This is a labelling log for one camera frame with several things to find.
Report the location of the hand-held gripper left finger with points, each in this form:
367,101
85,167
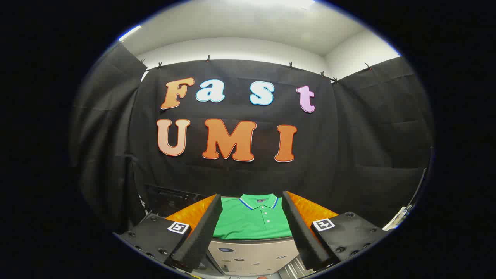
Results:
201,236

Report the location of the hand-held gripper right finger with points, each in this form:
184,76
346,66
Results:
304,236

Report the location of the green polo shirt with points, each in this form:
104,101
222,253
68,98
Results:
252,221

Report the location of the row of black backdrop clips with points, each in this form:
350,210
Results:
208,58

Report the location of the ceiling light strip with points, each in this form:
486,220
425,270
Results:
130,33

